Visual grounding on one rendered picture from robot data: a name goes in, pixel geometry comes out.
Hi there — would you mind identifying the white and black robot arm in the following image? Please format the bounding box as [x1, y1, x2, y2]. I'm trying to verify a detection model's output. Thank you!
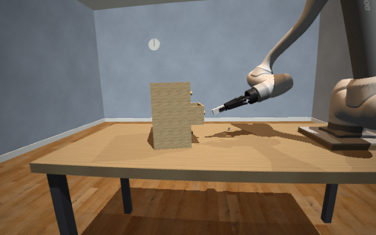
[247, 0, 376, 139]

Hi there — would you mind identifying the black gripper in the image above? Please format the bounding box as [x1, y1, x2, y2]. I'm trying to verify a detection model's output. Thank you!
[212, 89, 258, 115]

